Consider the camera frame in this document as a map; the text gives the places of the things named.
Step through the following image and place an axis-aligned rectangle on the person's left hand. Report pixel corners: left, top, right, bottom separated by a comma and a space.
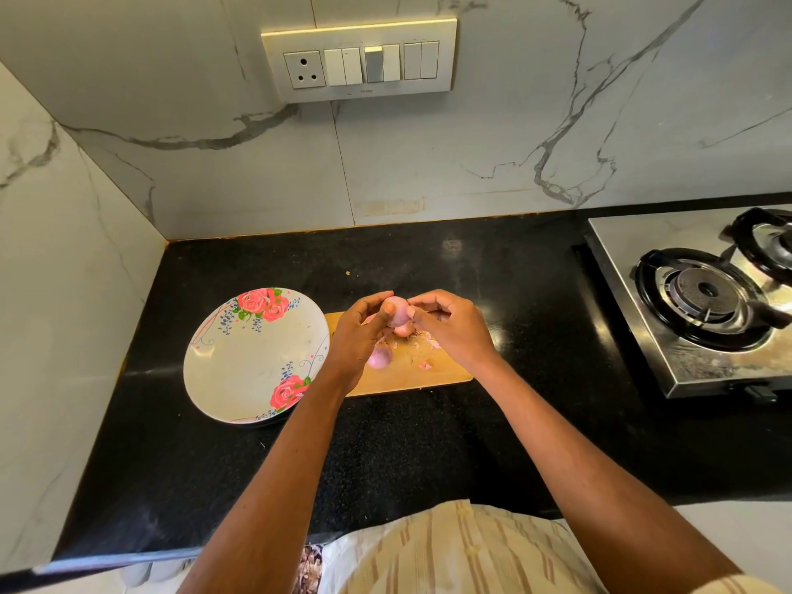
324, 290, 413, 396

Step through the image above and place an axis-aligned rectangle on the person's right hand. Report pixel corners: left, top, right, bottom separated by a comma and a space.
408, 289, 504, 379

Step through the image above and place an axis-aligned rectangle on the person's right forearm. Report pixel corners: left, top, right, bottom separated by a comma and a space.
468, 357, 744, 594

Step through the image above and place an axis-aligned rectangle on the person's left forearm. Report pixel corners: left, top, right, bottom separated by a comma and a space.
177, 372, 361, 594

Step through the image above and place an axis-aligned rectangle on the wooden cutting board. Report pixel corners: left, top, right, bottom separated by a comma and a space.
323, 310, 474, 398

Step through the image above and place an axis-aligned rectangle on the black stone countertop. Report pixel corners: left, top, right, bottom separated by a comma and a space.
49, 194, 792, 562

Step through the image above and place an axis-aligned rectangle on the white floral plate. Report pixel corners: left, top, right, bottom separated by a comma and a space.
183, 286, 332, 426

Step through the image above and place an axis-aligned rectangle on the stainless steel gas stove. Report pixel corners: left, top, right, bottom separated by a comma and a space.
585, 206, 792, 399

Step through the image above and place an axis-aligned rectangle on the beige striped garment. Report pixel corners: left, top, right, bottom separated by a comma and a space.
315, 498, 608, 594

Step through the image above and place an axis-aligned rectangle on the black stove burner grate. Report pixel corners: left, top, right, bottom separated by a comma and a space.
636, 247, 792, 354
725, 207, 792, 287

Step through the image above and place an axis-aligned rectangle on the white wall switch panel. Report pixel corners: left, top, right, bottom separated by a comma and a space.
261, 18, 460, 104

